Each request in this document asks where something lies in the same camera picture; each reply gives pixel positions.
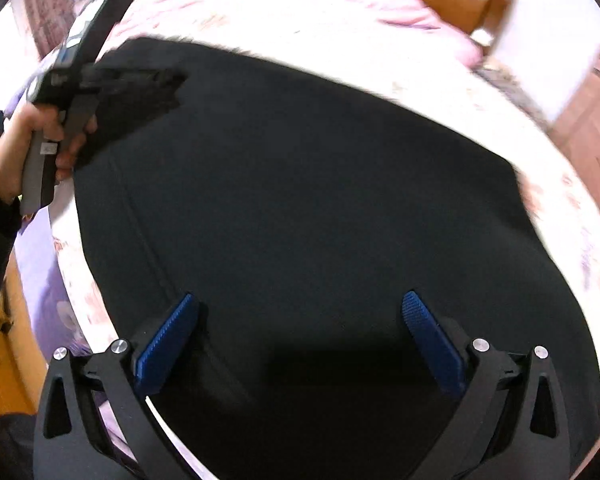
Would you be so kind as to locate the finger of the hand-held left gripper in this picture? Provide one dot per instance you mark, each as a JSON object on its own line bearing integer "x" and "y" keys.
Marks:
{"x": 140, "y": 80}

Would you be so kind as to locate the pink blanket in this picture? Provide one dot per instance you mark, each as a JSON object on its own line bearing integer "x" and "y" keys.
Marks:
{"x": 290, "y": 5}

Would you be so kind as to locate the purple printed cloth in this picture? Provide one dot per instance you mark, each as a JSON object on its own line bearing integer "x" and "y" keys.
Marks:
{"x": 45, "y": 280}

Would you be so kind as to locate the person's left hand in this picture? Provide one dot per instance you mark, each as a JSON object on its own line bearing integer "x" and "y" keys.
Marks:
{"x": 10, "y": 155}

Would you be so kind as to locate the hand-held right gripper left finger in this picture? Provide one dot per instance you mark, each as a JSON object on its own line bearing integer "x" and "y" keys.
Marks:
{"x": 165, "y": 340}

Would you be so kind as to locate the black pants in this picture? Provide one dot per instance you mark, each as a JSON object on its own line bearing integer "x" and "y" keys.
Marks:
{"x": 305, "y": 220}

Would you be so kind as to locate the yellow cloth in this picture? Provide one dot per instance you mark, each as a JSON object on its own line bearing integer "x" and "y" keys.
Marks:
{"x": 15, "y": 360}

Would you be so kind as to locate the bed with floral sheet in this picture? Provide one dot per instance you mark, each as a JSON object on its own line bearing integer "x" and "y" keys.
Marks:
{"x": 505, "y": 125}

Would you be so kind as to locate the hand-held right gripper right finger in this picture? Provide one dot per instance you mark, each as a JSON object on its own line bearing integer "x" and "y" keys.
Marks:
{"x": 432, "y": 340}

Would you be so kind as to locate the light wooden wardrobe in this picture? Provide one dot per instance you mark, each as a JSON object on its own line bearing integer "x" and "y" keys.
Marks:
{"x": 590, "y": 135}

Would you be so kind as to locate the patterned curtain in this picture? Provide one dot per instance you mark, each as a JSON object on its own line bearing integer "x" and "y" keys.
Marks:
{"x": 55, "y": 5}

